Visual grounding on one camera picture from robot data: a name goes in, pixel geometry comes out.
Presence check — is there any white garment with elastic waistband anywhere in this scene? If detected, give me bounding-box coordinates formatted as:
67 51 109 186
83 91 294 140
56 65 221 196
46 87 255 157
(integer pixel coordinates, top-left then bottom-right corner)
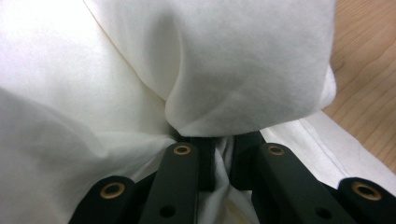
0 0 396 224

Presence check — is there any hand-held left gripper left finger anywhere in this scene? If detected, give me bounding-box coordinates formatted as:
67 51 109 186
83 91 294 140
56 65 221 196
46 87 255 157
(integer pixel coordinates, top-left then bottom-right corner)
177 135 217 192

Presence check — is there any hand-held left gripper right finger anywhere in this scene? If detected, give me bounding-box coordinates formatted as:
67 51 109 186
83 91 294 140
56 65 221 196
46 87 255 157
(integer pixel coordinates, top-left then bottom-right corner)
229 131 266 191

